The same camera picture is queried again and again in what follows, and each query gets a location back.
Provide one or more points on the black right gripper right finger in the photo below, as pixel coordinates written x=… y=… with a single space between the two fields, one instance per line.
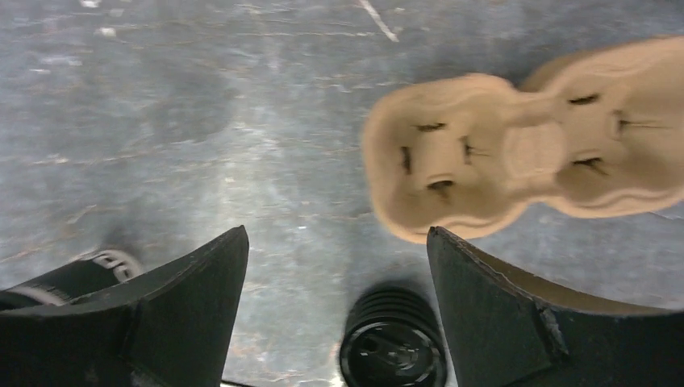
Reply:
x=508 y=327

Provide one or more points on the cardboard cup carrier stack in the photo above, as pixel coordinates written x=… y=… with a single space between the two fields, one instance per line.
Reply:
x=594 y=134

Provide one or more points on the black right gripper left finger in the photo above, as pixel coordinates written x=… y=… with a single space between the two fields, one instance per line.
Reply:
x=170 y=326

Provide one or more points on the stack of black lids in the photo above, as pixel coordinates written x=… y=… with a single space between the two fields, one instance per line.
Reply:
x=392 y=338

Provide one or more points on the black paper coffee cup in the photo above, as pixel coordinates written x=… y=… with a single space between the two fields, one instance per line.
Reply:
x=83 y=275

